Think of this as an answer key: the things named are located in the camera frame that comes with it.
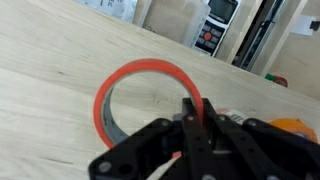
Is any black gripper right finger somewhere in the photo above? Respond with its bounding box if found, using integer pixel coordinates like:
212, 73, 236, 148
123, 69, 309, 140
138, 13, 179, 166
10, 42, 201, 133
203, 98, 240, 154

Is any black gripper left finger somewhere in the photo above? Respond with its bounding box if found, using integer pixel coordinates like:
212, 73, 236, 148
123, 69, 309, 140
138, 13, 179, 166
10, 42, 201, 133
182, 98, 206, 157

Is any thin orange tape roll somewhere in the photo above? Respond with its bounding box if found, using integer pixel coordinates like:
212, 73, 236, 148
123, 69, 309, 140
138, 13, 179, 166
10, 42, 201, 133
93, 58, 205, 149

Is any orange blue tape roll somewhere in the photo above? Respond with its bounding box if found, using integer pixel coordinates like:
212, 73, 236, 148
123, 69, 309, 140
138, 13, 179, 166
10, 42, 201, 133
270, 118, 318, 143

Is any small red tape roll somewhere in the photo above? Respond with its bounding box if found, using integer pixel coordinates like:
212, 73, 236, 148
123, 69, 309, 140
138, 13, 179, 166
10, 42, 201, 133
265, 74, 288, 87

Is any clear plastic box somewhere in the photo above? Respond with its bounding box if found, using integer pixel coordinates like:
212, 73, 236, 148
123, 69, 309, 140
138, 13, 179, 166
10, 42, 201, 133
133, 0, 211, 47

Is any white handheld meter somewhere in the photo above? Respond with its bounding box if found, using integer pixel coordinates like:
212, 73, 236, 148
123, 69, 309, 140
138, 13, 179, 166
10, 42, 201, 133
194, 0, 242, 57

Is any white label strip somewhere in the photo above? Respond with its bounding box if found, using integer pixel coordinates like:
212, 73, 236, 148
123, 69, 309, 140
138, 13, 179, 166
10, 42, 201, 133
291, 15, 320, 36

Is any silver foil bag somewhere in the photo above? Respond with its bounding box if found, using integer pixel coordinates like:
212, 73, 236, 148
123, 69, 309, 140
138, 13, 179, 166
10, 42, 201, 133
75, 0, 138, 23

